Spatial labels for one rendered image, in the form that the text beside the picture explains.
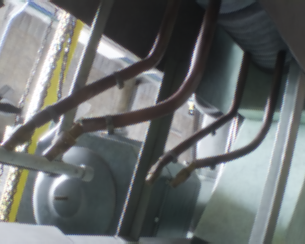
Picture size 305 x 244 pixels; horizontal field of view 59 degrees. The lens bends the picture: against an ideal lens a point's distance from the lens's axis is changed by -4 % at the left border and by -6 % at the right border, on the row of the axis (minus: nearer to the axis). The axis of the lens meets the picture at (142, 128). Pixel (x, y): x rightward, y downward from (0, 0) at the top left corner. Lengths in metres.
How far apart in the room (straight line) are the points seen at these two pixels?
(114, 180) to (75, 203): 0.14
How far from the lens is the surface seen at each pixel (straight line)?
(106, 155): 0.89
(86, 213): 0.90
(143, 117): 0.47
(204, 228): 0.90
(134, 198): 0.73
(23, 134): 0.46
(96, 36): 0.53
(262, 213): 0.57
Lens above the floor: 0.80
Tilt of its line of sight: 6 degrees up
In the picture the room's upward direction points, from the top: 16 degrees clockwise
